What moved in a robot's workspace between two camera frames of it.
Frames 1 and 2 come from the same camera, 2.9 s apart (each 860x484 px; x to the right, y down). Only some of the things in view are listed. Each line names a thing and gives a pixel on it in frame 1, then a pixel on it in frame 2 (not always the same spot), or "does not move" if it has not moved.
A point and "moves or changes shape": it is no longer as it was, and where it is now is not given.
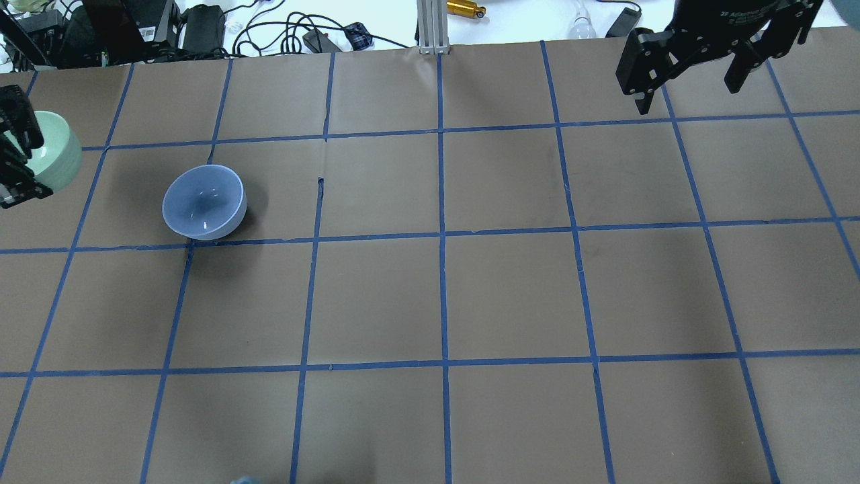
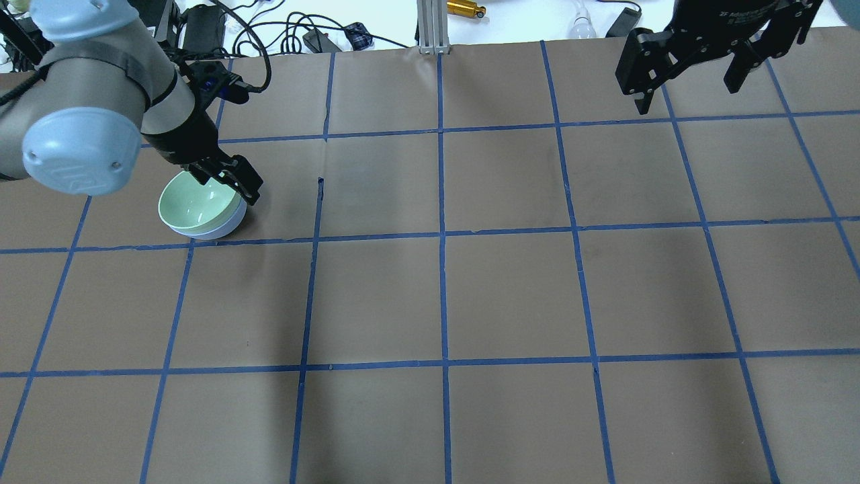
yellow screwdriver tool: (465, 7) does not move
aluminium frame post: (433, 27) does not move
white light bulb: (582, 27) does not move
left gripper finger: (17, 117) -> (238, 173)
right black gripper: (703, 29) does not move
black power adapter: (625, 23) does not move
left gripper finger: (17, 182) -> (201, 172)
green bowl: (56, 163) moves or changes shape
